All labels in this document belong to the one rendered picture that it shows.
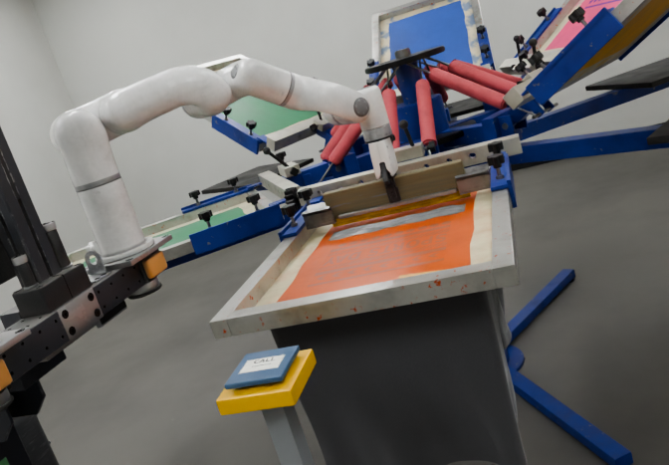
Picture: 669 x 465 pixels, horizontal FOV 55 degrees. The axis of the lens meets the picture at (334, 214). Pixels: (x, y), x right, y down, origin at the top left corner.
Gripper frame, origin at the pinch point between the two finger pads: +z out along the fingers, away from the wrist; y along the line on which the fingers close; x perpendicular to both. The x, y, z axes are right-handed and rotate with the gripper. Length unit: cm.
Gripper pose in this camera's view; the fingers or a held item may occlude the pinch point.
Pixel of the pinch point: (394, 192)
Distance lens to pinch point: 171.9
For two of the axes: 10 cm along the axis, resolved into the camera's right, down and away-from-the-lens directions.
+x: 9.3, -2.2, -3.0
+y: -2.3, 3.0, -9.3
